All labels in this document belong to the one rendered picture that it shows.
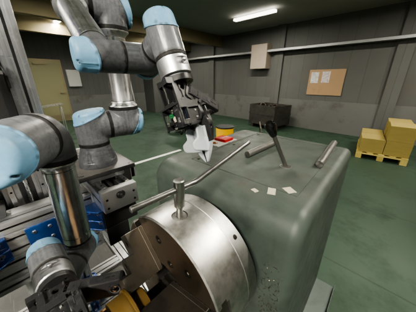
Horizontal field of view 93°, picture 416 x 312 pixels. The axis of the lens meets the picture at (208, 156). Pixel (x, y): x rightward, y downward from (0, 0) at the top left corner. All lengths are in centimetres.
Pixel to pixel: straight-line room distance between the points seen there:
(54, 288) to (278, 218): 49
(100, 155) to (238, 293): 70
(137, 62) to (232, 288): 54
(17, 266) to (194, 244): 75
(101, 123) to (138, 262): 58
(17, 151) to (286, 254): 53
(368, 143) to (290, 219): 465
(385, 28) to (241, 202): 665
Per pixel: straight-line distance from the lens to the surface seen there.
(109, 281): 54
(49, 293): 59
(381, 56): 686
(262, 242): 48
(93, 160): 91
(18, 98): 103
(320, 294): 128
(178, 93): 47
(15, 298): 197
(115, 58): 56
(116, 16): 92
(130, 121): 92
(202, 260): 40
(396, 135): 505
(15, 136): 49
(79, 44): 55
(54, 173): 64
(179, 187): 39
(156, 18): 53
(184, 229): 41
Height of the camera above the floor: 150
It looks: 21 degrees down
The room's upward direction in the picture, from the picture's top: straight up
